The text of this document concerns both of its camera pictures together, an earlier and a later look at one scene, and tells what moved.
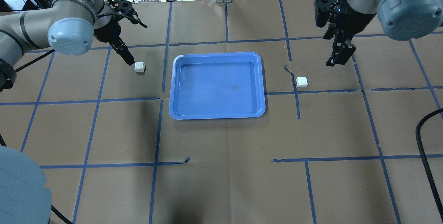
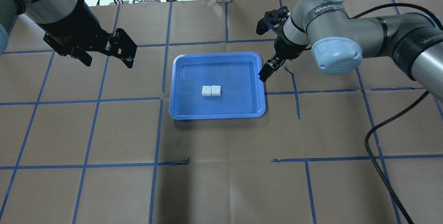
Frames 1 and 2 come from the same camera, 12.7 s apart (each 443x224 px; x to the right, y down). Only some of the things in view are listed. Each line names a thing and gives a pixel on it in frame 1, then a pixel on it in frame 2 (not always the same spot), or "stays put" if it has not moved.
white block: (301, 81) to (215, 90)
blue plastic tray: (217, 86) stays put
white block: (139, 66) to (206, 90)
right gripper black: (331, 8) to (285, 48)
